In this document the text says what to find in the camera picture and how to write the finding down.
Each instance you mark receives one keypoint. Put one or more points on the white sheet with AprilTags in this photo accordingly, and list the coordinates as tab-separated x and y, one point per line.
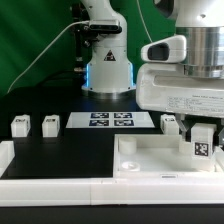
110	120

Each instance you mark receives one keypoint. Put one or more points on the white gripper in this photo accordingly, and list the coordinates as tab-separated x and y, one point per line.
164	88

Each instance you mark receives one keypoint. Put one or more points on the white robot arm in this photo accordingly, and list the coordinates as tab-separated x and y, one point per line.
109	74

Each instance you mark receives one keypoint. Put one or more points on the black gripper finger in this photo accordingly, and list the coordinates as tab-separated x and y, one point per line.
220	131

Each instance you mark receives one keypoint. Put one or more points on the white square tabletop part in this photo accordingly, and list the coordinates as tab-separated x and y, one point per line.
149	155

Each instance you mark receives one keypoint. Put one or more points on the black camera stand pole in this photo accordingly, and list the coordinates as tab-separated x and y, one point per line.
79	14

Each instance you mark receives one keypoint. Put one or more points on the white U-shaped obstacle fence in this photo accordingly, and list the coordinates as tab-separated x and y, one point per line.
106	191

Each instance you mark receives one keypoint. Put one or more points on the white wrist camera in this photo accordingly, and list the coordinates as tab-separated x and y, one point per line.
168	50

